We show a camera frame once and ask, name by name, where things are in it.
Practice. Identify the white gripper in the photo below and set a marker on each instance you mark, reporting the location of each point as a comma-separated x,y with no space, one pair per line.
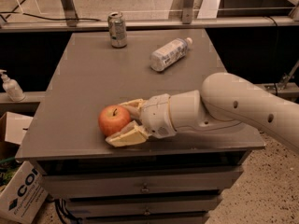
154,115

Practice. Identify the red apple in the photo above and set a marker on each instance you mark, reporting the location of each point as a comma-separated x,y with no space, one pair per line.
112,119

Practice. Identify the blue label plastic bottle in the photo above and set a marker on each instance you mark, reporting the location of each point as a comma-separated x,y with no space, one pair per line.
162,58

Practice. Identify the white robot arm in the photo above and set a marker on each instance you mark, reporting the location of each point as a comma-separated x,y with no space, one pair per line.
223,101

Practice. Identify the white pump dispenser bottle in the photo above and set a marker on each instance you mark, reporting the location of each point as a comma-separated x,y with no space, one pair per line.
11,87

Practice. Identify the grey drawer cabinet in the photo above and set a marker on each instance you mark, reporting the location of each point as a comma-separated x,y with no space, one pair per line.
176,180

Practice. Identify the silver soda can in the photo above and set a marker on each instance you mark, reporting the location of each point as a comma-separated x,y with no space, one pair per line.
117,30

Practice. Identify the open brown cardboard box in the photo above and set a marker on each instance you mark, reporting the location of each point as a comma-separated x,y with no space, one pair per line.
13,127

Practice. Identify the white printed cardboard box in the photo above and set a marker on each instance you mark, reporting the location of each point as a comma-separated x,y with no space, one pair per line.
23,196

